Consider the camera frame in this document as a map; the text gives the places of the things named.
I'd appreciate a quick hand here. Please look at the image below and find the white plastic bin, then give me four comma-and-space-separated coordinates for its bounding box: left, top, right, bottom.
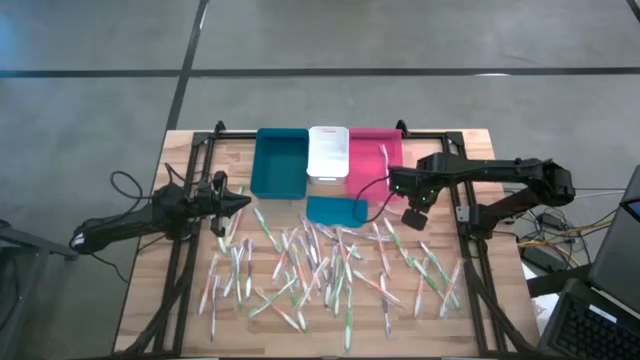
305, 125, 351, 186

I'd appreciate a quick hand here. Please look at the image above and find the teal plastic lid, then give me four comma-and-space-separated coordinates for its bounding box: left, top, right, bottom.
305, 195, 370, 230

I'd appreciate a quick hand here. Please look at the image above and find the black open laptop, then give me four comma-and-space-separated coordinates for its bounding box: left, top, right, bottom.
537, 278, 640, 360

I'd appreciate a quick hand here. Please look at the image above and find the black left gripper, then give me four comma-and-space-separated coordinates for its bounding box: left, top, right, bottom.
192, 185, 253, 217

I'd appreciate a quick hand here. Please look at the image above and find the black metal stand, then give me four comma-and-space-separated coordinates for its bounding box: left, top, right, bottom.
0, 218, 81, 360

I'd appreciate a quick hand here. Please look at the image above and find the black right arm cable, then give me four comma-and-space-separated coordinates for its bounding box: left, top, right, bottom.
351, 174, 399, 225

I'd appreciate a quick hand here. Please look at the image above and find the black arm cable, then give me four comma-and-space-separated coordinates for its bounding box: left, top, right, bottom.
108, 162, 201, 201
351, 174, 399, 225

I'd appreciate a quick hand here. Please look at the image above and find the black metal rig frame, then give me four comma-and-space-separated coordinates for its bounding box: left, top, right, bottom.
113, 119, 544, 360

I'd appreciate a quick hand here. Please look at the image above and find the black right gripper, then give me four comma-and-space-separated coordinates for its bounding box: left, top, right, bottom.
388, 166, 444, 207

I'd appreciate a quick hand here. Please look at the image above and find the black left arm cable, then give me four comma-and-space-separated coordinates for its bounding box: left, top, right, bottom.
108, 162, 201, 201

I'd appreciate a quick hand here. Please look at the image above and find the teal plastic bin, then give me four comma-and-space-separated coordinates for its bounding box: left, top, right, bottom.
249, 127, 310, 201

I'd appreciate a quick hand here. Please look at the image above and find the black power adapter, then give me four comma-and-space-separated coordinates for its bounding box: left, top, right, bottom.
539, 212, 564, 231

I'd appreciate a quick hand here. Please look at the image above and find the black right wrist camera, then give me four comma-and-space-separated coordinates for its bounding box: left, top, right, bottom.
401, 208, 429, 232

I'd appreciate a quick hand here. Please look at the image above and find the black power strip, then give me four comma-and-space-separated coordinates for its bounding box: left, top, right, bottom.
521, 245, 569, 274

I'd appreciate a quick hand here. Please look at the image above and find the white cable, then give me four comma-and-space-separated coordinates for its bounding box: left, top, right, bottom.
529, 189, 626, 211

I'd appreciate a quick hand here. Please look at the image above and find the grey laptop screen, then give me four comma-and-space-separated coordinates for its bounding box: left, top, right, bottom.
587, 164, 640, 315

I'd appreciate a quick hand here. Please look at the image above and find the pink plastic bin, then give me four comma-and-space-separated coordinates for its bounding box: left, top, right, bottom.
348, 127, 405, 204

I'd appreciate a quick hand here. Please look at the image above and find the yellow cable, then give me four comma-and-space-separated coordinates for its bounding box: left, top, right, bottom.
517, 219, 616, 251

